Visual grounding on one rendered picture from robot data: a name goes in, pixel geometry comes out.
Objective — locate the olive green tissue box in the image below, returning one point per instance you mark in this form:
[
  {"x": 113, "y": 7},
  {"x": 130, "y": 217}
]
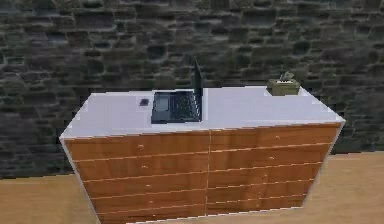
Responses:
[{"x": 282, "y": 86}]

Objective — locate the brown wooden chest of drawers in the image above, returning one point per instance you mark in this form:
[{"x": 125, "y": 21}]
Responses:
[{"x": 173, "y": 166}]

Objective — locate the black open laptop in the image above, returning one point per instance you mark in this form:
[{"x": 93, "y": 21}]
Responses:
[{"x": 175, "y": 106}]

